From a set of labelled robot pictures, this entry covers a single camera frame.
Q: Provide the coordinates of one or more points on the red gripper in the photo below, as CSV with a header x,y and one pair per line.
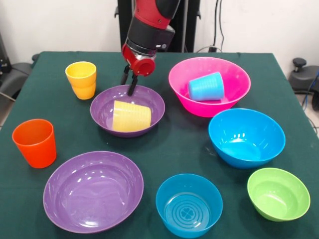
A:
x,y
143,66

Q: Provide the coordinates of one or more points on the pale yellow translucent cup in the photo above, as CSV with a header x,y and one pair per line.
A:
x,y
132,117

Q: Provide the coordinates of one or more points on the purple bowl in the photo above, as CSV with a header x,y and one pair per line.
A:
x,y
92,194
102,109

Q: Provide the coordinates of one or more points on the blue cup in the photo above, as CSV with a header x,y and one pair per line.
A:
x,y
207,87

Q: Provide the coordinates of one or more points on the small blue patterned bowl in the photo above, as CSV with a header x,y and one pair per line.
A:
x,y
189,209

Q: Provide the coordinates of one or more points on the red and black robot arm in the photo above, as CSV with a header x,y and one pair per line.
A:
x,y
152,25

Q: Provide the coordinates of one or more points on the amber yellow cup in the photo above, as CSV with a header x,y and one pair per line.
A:
x,y
84,92

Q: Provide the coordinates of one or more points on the dark green table cloth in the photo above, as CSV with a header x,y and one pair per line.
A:
x,y
49,99

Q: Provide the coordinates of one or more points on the pink bowl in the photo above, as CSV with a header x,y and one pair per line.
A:
x,y
236,82

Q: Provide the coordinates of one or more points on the orange cup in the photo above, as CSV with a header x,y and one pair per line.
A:
x,y
37,149

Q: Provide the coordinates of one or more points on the large blue bowl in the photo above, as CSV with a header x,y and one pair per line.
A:
x,y
244,147

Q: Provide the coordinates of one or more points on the green bowl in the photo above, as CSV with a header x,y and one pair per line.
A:
x,y
277,196

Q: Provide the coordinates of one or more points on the black pedestal leg with caster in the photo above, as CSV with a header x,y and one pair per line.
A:
x,y
304,79
15,74

